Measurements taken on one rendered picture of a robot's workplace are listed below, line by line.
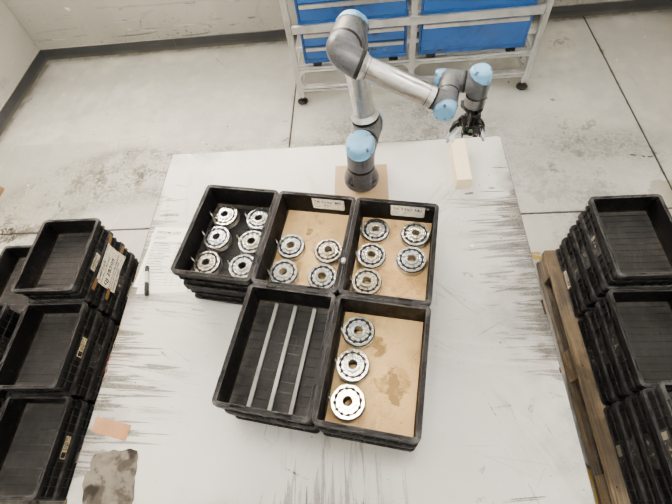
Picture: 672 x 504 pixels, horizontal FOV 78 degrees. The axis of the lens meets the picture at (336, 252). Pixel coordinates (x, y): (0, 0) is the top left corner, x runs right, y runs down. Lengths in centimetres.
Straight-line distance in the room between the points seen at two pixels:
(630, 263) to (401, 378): 121
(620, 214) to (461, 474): 141
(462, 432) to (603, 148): 234
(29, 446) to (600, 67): 424
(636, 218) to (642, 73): 189
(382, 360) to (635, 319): 120
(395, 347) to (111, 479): 100
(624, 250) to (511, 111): 156
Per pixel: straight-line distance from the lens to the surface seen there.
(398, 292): 146
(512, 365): 156
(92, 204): 340
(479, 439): 148
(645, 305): 223
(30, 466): 241
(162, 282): 185
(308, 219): 164
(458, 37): 326
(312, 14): 311
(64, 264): 246
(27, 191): 383
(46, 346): 243
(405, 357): 137
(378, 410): 133
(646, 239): 227
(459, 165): 191
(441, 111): 151
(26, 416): 249
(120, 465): 167
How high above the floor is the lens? 214
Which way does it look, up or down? 58 degrees down
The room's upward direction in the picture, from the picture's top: 11 degrees counter-clockwise
